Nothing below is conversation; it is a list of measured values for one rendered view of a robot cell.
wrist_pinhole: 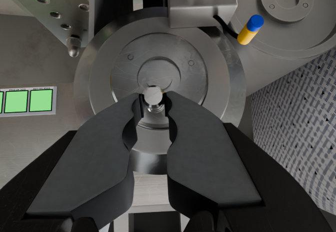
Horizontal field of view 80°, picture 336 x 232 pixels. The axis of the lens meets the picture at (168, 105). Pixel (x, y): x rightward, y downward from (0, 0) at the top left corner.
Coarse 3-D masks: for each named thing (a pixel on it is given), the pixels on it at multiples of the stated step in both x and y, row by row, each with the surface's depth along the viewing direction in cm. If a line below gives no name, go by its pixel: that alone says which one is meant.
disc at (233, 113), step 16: (128, 16) 18; (144, 16) 18; (160, 16) 18; (112, 32) 18; (208, 32) 18; (96, 48) 18; (224, 48) 18; (80, 64) 18; (240, 64) 18; (80, 80) 17; (240, 80) 17; (80, 96) 17; (240, 96) 17; (80, 112) 17; (224, 112) 17; (240, 112) 17; (144, 160) 16; (160, 160) 16
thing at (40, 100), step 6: (42, 90) 50; (48, 90) 50; (36, 96) 50; (42, 96) 50; (48, 96) 50; (30, 102) 49; (36, 102) 49; (42, 102) 49; (48, 102) 49; (30, 108) 49; (36, 108) 49; (42, 108) 49; (48, 108) 49
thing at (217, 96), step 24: (144, 24) 17; (168, 24) 17; (120, 48) 17; (216, 48) 17; (96, 72) 16; (216, 72) 16; (96, 96) 16; (216, 96) 16; (144, 144) 15; (168, 144) 15
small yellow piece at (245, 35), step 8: (216, 16) 15; (256, 16) 12; (224, 24) 15; (248, 24) 12; (256, 24) 12; (232, 32) 14; (240, 32) 13; (248, 32) 12; (256, 32) 12; (240, 40) 14; (248, 40) 13
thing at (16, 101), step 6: (6, 96) 50; (12, 96) 50; (18, 96) 50; (24, 96) 50; (6, 102) 49; (12, 102) 49; (18, 102) 49; (24, 102) 49; (6, 108) 49; (12, 108) 49; (18, 108) 49; (24, 108) 49
